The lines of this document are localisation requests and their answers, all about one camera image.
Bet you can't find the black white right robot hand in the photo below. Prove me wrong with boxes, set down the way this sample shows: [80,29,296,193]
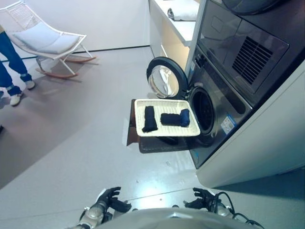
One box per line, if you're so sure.
[183,187,216,212]

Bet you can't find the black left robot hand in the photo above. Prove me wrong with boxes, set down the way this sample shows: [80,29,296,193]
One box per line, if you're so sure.
[96,187,132,213]

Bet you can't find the blue cloth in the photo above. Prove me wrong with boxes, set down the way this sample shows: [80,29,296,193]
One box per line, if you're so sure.
[180,108,191,127]

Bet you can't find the small black cloth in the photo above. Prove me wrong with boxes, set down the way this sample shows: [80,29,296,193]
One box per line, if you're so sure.
[161,113,183,125]

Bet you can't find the large dark cloth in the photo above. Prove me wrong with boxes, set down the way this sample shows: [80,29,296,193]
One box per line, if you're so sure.
[142,106,158,133]

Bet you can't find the silver robot torso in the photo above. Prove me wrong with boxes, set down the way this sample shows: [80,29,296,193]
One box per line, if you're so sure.
[95,207,263,229]

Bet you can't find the brown stool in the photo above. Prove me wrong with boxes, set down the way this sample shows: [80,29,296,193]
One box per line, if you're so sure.
[126,99,191,153]

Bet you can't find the white wicker basket tray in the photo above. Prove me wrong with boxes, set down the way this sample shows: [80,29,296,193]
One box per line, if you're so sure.
[134,99,201,137]

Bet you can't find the blue white energy label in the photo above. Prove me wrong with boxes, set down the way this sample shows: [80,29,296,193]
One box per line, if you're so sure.
[223,115,237,132]

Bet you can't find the round glass washer door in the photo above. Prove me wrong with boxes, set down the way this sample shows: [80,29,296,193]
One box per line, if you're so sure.
[147,56,189,99]

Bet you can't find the dark grey stacked dryer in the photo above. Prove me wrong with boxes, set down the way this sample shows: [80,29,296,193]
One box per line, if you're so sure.
[196,0,305,108]

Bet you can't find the person in blue jeans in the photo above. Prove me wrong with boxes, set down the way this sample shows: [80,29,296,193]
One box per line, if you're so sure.
[0,23,36,107]

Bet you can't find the grey chair cushion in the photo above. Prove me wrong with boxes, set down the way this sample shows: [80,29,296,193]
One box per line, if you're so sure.
[11,30,81,54]

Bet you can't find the white shelf unit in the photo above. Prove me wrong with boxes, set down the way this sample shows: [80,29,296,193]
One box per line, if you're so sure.
[148,0,207,72]

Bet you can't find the folded grey cloth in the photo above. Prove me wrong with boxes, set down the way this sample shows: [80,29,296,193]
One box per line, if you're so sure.
[167,8,198,22]

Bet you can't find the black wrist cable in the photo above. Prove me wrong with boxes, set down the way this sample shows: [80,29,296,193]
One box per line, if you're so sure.
[215,192,265,229]

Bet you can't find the white appliance enclosure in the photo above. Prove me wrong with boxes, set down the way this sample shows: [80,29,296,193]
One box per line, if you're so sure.
[185,0,305,189]

